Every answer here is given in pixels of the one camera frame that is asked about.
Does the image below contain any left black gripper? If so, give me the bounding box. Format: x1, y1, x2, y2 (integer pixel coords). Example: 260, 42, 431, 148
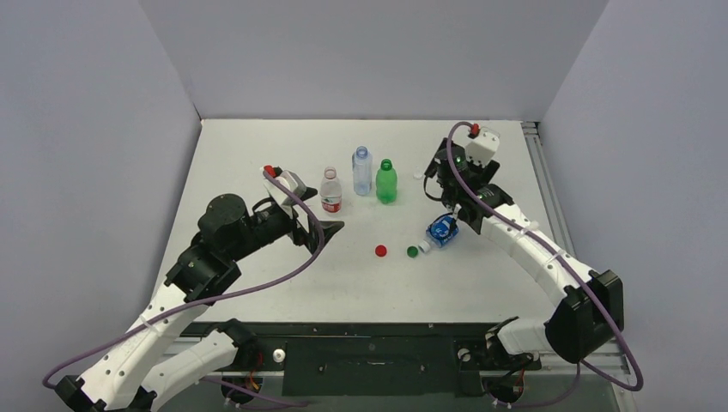
228, 187, 343, 262

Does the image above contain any red label clear bottle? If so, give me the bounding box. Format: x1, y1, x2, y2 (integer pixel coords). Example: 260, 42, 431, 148
319, 167, 343, 214

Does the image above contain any green plastic bottle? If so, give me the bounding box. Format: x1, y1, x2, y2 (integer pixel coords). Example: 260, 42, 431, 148
375, 159, 398, 204

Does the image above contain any blue label small bottle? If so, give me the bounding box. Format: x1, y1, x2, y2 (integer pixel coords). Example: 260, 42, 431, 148
417, 214, 459, 253

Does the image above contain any clear bluish bottle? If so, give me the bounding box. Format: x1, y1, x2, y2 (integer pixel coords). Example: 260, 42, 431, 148
352, 146, 373, 196

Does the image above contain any red bottle cap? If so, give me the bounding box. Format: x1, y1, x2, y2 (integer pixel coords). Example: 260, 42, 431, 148
375, 245, 388, 258

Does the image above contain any green bottle cap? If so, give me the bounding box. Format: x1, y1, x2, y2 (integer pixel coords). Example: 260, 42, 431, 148
406, 245, 419, 258

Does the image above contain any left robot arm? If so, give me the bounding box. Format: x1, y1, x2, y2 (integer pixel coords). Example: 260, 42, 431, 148
43, 184, 344, 411

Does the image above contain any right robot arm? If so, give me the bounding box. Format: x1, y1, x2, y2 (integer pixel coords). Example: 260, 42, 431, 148
426, 142, 624, 367

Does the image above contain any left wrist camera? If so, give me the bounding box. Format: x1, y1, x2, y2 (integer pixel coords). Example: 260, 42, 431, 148
260, 165, 307, 218

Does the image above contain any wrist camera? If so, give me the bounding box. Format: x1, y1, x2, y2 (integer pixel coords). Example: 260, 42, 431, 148
260, 165, 307, 218
464, 124, 501, 167

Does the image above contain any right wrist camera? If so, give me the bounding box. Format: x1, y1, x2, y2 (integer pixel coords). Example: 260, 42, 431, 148
464, 124, 501, 167

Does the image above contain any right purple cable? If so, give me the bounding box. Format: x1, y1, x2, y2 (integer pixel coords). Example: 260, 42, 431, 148
446, 120, 645, 392

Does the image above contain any purple cable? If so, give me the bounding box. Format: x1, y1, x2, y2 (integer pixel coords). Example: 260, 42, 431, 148
42, 173, 326, 391
446, 120, 645, 392

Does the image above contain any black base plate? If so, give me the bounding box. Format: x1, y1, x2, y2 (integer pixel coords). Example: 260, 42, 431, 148
222, 322, 542, 397

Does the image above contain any aluminium frame rail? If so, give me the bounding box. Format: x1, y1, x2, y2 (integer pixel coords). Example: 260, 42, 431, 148
521, 121, 633, 384

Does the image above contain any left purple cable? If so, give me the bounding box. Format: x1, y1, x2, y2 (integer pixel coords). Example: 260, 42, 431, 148
42, 173, 326, 391

